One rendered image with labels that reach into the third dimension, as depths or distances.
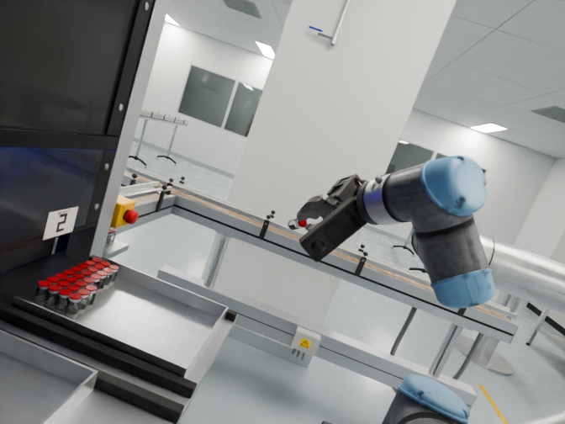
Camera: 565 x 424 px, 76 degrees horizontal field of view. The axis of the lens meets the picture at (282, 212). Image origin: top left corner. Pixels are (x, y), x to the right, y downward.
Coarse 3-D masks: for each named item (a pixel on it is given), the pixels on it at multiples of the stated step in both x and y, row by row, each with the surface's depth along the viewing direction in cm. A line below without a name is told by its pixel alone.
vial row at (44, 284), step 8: (80, 264) 80; (88, 264) 82; (64, 272) 75; (72, 272) 76; (80, 272) 78; (48, 280) 71; (56, 280) 71; (64, 280) 73; (40, 288) 68; (48, 288) 69; (40, 296) 69; (40, 304) 69
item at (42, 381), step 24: (0, 336) 56; (0, 360) 55; (24, 360) 56; (48, 360) 56; (72, 360) 55; (0, 384) 51; (24, 384) 52; (48, 384) 54; (72, 384) 55; (0, 408) 48; (24, 408) 49; (48, 408) 50; (72, 408) 51
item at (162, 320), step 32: (128, 288) 86; (160, 288) 89; (64, 320) 64; (96, 320) 71; (128, 320) 75; (160, 320) 79; (192, 320) 83; (128, 352) 63; (160, 352) 69; (192, 352) 72
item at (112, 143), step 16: (0, 128) 54; (16, 128) 58; (0, 144) 55; (16, 144) 58; (32, 144) 61; (48, 144) 64; (64, 144) 68; (80, 144) 72; (96, 144) 77; (112, 144) 83; (96, 224) 89; (32, 240) 69
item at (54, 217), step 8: (72, 208) 77; (48, 216) 71; (56, 216) 73; (64, 216) 75; (72, 216) 78; (48, 224) 72; (56, 224) 74; (64, 224) 76; (72, 224) 79; (48, 232) 72; (56, 232) 75; (64, 232) 77
